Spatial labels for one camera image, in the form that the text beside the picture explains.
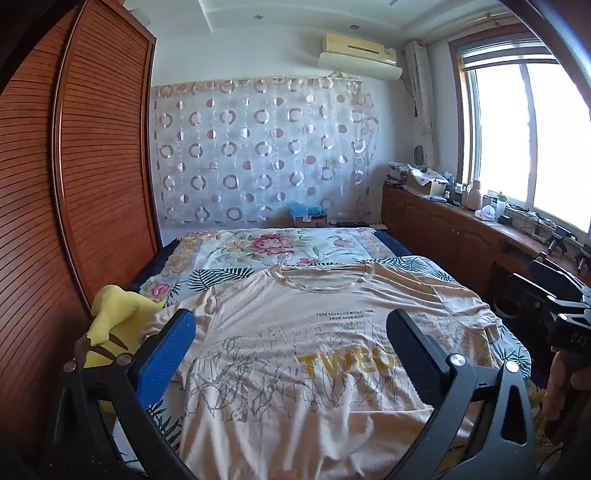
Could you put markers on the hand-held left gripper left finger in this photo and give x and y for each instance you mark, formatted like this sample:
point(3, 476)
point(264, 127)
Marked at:
point(167, 355)

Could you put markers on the pale patterned window curtain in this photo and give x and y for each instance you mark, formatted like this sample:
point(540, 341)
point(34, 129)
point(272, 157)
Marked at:
point(422, 101)

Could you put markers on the wall air conditioner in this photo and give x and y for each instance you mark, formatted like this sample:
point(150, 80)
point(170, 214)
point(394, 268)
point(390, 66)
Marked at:
point(358, 46)

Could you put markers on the sheer circle-pattern curtain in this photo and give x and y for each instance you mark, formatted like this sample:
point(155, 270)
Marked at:
point(258, 152)

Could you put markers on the floral leaf-print bed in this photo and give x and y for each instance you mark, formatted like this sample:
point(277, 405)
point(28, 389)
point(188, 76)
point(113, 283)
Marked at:
point(240, 249)

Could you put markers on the white cap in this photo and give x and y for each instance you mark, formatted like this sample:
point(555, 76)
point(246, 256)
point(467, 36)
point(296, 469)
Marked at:
point(485, 213)

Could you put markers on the wooden louvered wardrobe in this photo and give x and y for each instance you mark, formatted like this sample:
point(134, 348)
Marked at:
point(101, 138)

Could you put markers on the person's right hand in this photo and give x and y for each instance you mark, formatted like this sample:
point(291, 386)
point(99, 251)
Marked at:
point(561, 383)

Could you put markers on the yellow plush toy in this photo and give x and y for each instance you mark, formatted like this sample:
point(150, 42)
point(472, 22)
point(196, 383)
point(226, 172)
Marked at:
point(111, 309)

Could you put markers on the white air deflector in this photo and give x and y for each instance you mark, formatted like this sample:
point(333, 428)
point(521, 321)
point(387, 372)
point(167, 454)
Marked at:
point(360, 64)

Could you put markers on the green-capped bottle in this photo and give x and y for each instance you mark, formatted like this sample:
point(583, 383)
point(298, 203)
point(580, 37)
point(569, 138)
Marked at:
point(501, 207)

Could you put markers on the box with blue contents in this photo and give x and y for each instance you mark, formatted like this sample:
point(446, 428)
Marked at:
point(308, 214)

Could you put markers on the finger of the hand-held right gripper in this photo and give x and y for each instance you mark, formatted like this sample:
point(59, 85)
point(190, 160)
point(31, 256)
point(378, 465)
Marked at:
point(561, 274)
point(535, 288)

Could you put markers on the dark round bin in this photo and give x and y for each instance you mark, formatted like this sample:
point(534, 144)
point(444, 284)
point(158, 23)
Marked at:
point(508, 307)

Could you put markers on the open cardboard box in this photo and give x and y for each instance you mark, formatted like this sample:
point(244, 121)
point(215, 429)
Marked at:
point(427, 182)

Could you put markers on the long wooden cabinet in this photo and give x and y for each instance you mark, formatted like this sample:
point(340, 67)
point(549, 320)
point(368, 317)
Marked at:
point(438, 226)

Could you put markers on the yellow patterned cloth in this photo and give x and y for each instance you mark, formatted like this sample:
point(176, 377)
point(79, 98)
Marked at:
point(535, 399)

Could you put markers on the small black tripod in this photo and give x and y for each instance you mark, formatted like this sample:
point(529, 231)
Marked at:
point(559, 240)

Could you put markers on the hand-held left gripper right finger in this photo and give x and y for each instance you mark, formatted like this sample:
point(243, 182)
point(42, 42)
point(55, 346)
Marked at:
point(413, 350)

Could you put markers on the beige printed t-shirt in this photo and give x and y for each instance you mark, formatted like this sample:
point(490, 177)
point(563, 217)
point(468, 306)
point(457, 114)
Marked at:
point(277, 332)

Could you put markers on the pink bottle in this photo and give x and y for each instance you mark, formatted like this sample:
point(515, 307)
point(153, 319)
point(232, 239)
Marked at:
point(474, 194)

